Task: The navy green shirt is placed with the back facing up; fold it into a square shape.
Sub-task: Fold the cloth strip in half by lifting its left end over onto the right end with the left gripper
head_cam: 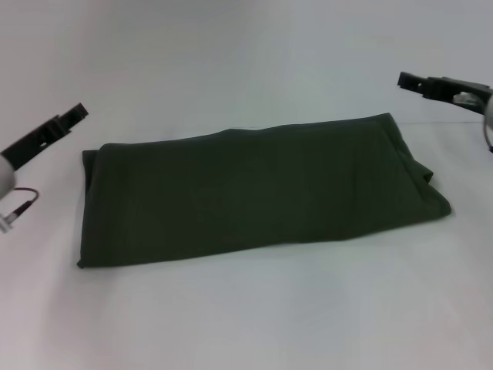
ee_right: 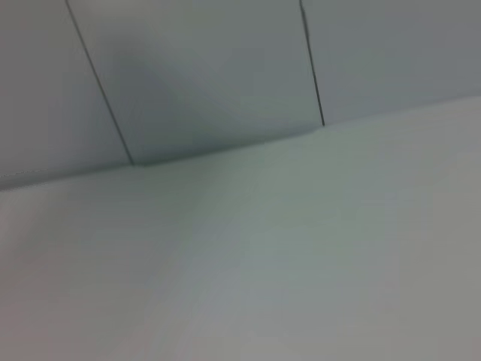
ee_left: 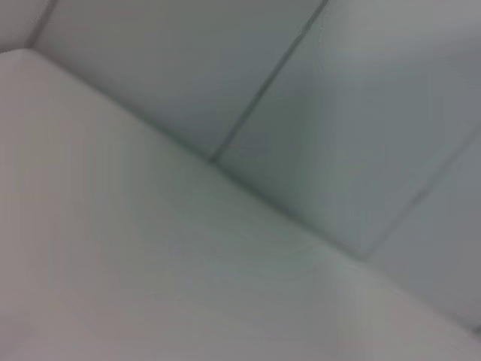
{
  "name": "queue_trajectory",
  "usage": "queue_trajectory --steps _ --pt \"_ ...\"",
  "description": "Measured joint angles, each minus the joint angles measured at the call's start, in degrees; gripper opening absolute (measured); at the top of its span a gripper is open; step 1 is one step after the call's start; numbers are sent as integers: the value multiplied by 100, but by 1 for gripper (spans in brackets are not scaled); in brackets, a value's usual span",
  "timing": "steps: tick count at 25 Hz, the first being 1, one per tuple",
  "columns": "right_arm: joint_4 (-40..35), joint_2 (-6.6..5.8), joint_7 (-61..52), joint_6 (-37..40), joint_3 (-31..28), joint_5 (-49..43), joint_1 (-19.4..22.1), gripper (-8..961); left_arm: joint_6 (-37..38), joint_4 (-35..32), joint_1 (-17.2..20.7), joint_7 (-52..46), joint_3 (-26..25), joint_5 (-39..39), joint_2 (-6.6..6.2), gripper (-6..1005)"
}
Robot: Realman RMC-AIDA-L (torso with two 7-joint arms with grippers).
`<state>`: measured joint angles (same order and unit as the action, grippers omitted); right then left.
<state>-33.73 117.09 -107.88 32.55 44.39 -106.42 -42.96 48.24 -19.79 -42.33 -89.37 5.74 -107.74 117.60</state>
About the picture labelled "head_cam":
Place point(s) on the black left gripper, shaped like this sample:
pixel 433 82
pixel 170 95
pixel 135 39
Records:
pixel 32 142

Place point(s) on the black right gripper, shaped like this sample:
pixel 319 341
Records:
pixel 458 92

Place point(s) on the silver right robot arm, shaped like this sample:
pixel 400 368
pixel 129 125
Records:
pixel 489 112

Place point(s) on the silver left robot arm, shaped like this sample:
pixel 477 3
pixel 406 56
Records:
pixel 5 173

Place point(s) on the dark green shirt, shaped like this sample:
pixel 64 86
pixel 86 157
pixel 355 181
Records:
pixel 250 192

